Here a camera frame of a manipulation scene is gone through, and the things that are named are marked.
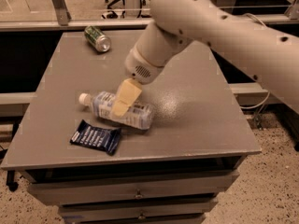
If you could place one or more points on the dark blue rxbar wrapper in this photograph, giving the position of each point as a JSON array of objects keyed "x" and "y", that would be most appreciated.
[{"x": 102, "y": 139}]

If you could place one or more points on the clear blue-label plastic bottle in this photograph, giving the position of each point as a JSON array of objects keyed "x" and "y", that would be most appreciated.
[{"x": 138, "y": 116}]

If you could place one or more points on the grey drawer cabinet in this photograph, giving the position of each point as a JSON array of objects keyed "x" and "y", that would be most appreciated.
[{"x": 164, "y": 162}]

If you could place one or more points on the green soda can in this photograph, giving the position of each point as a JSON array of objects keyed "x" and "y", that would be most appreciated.
[{"x": 97, "y": 39}]

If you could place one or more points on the upper grey drawer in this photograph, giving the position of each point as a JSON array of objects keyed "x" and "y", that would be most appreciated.
[{"x": 132, "y": 188}]

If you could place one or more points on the grey drawer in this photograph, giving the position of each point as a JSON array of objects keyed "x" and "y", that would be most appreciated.
[
  {"x": 137, "y": 210},
  {"x": 132, "y": 188}
]

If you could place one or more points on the metal railing frame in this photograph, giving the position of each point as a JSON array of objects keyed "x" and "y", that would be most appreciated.
[{"x": 34, "y": 15}]

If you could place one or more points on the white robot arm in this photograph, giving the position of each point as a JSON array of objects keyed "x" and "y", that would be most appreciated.
[{"x": 264, "y": 54}]

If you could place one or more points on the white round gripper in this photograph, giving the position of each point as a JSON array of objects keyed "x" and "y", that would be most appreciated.
[{"x": 140, "y": 67}]

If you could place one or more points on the lower grey drawer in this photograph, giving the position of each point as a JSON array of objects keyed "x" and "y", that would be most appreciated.
[{"x": 137, "y": 210}]

